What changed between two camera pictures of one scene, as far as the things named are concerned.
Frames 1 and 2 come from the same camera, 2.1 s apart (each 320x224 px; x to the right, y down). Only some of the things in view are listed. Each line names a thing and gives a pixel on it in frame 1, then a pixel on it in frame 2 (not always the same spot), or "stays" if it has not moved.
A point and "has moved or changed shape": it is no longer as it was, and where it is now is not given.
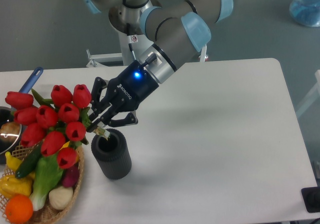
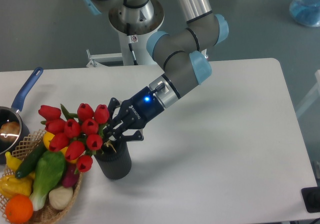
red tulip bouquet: x=57 y=126 has moved or changed shape
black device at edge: x=311 y=197 stays
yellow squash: x=65 y=145 -> x=47 y=137
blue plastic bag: x=305 y=7 stays
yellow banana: x=12 y=163 stays
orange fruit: x=19 y=209 stays
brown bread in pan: x=9 y=131 stays
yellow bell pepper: x=10 y=185 stays
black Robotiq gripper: x=127 y=90 -> x=139 y=110
